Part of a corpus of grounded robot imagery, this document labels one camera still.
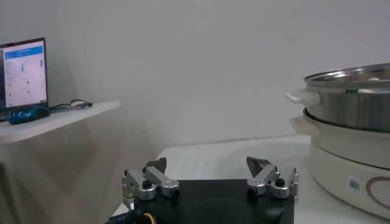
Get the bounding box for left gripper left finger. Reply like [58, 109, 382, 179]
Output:
[121, 156, 181, 211]

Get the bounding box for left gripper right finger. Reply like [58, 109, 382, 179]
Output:
[246, 156, 300, 200]

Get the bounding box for steel perforated steamer basket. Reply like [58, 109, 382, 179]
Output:
[285, 63, 390, 134]

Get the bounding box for large white table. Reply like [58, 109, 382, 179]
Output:
[111, 135, 390, 224]

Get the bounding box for white electric cooker pot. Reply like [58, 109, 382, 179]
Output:
[289, 108, 390, 220]

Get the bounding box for small white side table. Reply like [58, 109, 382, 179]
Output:
[0, 100, 121, 145]

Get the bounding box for blue computer mouse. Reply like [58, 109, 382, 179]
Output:
[7, 105, 51, 125]

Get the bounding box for laptop screen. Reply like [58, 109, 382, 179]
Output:
[0, 37, 49, 112]

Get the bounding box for black looped cable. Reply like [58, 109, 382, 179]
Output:
[69, 99, 94, 110]

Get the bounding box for green flat cable piece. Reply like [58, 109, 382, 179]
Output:
[48, 103, 73, 113]

